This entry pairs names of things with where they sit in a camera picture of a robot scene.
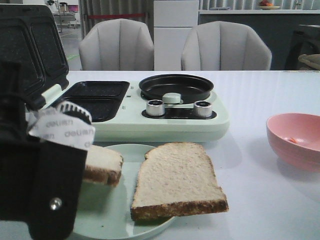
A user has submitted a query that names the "dark grey counter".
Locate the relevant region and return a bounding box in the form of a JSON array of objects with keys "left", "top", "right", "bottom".
[{"left": 198, "top": 9, "right": 320, "bottom": 70}]

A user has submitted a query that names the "dark chair with cushion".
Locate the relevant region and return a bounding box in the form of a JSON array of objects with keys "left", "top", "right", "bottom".
[{"left": 284, "top": 24, "right": 320, "bottom": 70}]

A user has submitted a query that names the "white cabinet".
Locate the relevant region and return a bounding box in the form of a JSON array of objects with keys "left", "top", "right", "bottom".
[{"left": 153, "top": 0, "right": 199, "bottom": 71}]

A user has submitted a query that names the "grey armchair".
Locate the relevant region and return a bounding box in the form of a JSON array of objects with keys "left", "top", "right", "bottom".
[
  {"left": 78, "top": 18, "right": 154, "bottom": 71},
  {"left": 180, "top": 21, "right": 272, "bottom": 71}
]

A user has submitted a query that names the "light green plate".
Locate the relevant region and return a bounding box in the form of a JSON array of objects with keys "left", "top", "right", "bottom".
[{"left": 69, "top": 144, "right": 175, "bottom": 240}]

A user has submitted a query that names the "silver knob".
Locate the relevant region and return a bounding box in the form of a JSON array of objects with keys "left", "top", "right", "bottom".
[
  {"left": 145, "top": 99, "right": 165, "bottom": 117},
  {"left": 193, "top": 100, "right": 213, "bottom": 118}
]

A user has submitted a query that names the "bread slice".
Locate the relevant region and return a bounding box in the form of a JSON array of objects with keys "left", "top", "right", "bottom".
[
  {"left": 83, "top": 145, "right": 124, "bottom": 187},
  {"left": 130, "top": 142, "right": 229, "bottom": 221}
]

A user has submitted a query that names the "left grey armchair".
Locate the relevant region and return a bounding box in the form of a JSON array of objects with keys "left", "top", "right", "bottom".
[{"left": 78, "top": 18, "right": 154, "bottom": 71}]

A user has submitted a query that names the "green pan handle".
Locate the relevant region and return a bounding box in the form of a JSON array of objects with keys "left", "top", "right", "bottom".
[{"left": 162, "top": 92, "right": 183, "bottom": 104}]

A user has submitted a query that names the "green breakfast maker base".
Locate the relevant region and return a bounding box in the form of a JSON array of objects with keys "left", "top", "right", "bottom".
[{"left": 47, "top": 81, "right": 230, "bottom": 142}]

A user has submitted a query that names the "black round frying pan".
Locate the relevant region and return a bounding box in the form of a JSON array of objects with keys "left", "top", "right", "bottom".
[{"left": 139, "top": 73, "right": 214, "bottom": 104}]

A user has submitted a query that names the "pink bowl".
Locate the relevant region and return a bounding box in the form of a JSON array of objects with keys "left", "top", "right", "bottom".
[{"left": 266, "top": 112, "right": 320, "bottom": 173}]

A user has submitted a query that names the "white labelled cable strap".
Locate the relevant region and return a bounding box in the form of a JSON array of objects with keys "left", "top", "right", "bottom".
[{"left": 26, "top": 100, "right": 96, "bottom": 151}]

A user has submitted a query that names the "left silver knob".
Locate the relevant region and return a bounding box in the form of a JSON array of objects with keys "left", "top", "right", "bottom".
[{"left": 145, "top": 99, "right": 165, "bottom": 117}]

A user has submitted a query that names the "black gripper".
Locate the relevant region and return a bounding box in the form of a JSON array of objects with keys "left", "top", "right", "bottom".
[{"left": 0, "top": 62, "right": 87, "bottom": 240}]

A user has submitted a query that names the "right grey armchair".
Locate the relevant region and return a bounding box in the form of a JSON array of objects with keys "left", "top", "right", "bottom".
[{"left": 180, "top": 21, "right": 272, "bottom": 71}]

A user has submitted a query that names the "right silver knob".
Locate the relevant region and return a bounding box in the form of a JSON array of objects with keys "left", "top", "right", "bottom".
[{"left": 193, "top": 100, "right": 213, "bottom": 118}]

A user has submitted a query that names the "red barrier belt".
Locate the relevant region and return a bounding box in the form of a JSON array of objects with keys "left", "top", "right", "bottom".
[{"left": 87, "top": 12, "right": 147, "bottom": 20}]

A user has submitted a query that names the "fruit plate on counter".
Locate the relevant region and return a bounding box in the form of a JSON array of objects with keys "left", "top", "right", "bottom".
[{"left": 258, "top": 0, "right": 280, "bottom": 10}]

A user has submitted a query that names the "green breakfast maker lid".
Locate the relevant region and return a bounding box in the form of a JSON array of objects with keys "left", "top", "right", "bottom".
[{"left": 0, "top": 4, "right": 69, "bottom": 109}]

